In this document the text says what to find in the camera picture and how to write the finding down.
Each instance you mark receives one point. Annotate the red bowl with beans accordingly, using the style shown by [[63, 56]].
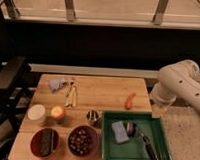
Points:
[[83, 141]]

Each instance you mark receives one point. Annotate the green plastic tray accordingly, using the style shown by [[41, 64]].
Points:
[[135, 148]]

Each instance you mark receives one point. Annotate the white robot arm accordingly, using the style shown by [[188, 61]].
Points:
[[176, 80]]

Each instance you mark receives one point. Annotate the blue grey sponge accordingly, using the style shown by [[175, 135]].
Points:
[[119, 132]]

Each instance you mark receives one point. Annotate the orange topped small jar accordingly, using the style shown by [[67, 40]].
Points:
[[58, 114]]

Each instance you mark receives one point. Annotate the white lidded jar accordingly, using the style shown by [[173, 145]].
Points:
[[37, 113]]

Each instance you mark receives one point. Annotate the wooden cutting board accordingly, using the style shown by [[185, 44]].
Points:
[[93, 92]]

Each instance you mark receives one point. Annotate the small metal cup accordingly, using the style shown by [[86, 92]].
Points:
[[93, 117]]

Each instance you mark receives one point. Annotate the black side shelf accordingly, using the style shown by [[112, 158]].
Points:
[[13, 70]]

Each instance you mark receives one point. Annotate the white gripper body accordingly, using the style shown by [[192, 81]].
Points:
[[162, 98]]

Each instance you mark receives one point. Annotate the grey crumpled cloth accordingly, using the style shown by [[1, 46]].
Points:
[[55, 85]]

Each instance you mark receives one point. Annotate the red bowl with dark block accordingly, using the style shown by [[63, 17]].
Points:
[[44, 142]]

